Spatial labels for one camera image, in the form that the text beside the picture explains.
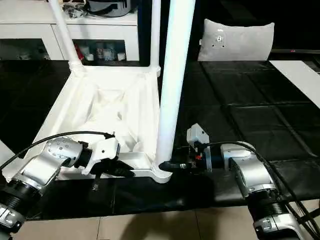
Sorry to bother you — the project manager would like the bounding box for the white plastic table top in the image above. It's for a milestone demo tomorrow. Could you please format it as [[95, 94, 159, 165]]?
[[1, 65, 174, 185]]

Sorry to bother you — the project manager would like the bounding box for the black table mat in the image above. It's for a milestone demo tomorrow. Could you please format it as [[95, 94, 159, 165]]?
[[0, 59, 320, 221]]

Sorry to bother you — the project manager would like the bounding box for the grey cushion with metal fittings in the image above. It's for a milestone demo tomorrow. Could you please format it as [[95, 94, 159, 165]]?
[[197, 18, 275, 62]]

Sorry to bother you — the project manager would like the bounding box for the white flat board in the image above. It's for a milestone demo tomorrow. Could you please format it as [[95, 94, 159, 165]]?
[[268, 59, 320, 111]]

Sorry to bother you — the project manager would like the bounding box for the black box with gold label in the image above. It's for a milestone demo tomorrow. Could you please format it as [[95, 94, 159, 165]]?
[[136, 0, 208, 62]]

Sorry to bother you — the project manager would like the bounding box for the black bar with red light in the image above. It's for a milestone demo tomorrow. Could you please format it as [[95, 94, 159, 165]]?
[[271, 48, 320, 55]]

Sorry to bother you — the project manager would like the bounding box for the white glass-door cabinet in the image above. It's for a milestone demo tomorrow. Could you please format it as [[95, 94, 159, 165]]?
[[0, 4, 140, 62]]

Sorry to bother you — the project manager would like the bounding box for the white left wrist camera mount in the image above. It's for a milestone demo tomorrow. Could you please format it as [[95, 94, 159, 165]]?
[[81, 138, 121, 176]]

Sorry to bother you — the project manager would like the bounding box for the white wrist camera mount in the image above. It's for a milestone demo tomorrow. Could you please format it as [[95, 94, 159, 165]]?
[[186, 123, 213, 173], [81, 138, 121, 176]]

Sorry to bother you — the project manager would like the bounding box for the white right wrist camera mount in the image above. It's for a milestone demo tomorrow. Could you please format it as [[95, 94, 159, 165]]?
[[186, 123, 213, 173]]

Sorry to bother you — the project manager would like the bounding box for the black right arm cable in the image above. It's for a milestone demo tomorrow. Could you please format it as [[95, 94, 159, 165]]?
[[207, 140, 320, 240]]

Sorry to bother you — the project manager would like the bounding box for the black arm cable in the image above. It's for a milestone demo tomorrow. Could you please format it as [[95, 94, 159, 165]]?
[[0, 130, 116, 171], [207, 140, 320, 240]]

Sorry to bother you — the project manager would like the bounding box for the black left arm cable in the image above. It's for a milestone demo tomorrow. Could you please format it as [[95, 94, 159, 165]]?
[[0, 130, 116, 171]]

